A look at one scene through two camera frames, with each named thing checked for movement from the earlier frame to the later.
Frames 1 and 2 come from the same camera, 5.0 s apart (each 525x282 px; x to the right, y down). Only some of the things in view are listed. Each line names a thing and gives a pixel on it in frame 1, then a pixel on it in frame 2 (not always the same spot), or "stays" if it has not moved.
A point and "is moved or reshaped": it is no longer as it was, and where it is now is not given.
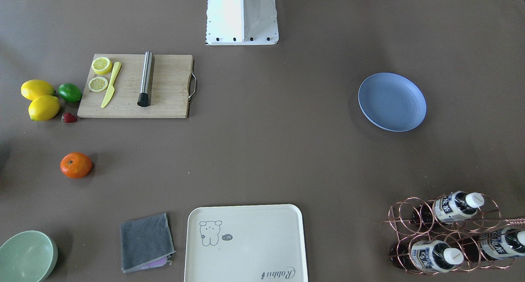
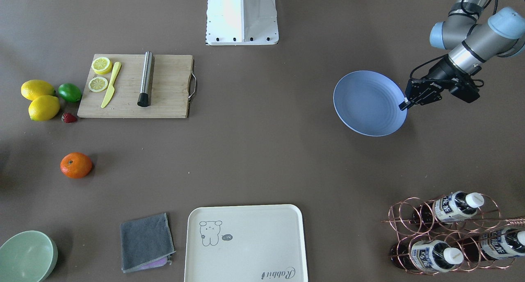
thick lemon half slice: [101, 65] stays
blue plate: [393, 101] is moved or reshaped
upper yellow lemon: [32, 89] stays
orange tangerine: [76, 165] stays
